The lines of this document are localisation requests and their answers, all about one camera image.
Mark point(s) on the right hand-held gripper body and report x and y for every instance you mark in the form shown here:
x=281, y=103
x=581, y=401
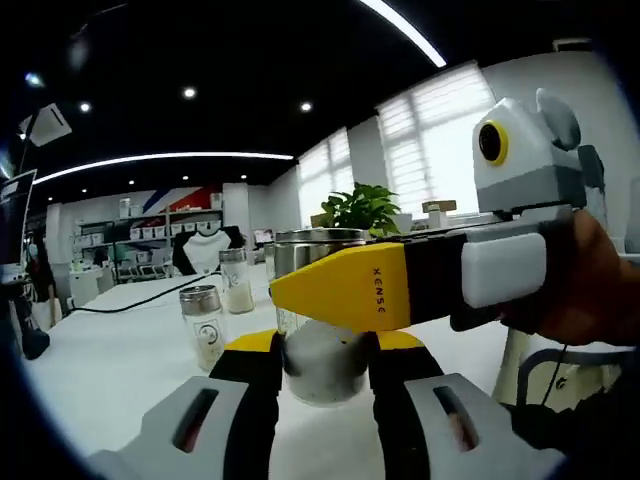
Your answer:
x=530, y=170

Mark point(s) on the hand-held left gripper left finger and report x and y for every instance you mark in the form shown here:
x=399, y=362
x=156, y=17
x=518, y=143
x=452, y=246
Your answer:
x=200, y=430

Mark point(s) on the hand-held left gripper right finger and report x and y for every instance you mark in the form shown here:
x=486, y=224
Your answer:
x=470, y=435

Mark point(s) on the short white-filled seasoning bottle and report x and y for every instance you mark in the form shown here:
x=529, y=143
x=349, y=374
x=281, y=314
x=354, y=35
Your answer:
x=325, y=367

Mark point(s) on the short beige-filled seasoning bottle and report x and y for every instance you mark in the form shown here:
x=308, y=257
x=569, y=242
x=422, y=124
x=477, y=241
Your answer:
x=202, y=330

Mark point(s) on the tall cream-filled seasoning bottle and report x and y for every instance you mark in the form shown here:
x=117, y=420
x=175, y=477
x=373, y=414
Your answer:
x=237, y=287

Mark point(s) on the person's right hand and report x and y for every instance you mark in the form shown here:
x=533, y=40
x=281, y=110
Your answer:
x=590, y=285

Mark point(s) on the small cardboard box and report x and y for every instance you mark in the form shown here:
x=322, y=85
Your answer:
x=439, y=206

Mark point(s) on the potted green plant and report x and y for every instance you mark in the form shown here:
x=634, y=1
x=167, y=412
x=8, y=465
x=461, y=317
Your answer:
x=360, y=210

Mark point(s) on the brown cardboard box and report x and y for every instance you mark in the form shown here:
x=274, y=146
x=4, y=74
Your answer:
x=319, y=221

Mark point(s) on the white office chair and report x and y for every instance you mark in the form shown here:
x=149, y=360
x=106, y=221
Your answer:
x=507, y=365

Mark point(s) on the large window with blinds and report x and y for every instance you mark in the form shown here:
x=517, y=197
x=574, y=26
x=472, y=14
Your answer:
x=435, y=145

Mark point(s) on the person's dark clothing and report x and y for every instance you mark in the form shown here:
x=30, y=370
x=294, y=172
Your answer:
x=565, y=430

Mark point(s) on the small desktop monitor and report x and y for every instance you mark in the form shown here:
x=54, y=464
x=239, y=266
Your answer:
x=264, y=236

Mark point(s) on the narrow window with blinds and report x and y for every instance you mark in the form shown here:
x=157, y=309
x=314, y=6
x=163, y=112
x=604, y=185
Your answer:
x=325, y=175

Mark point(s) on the black and white shirt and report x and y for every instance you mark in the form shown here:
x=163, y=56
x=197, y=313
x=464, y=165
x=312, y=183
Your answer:
x=205, y=250

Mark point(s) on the long ceiling light strip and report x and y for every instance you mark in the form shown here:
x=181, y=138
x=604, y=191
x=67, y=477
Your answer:
x=405, y=30

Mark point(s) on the shelf with white storage boxes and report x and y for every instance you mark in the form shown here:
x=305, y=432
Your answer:
x=150, y=231

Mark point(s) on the curved ceiling light strip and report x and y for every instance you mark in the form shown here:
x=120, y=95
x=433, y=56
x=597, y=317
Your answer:
x=160, y=157

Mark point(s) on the ceiling air conditioner unit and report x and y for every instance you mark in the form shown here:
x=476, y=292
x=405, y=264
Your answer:
x=49, y=125

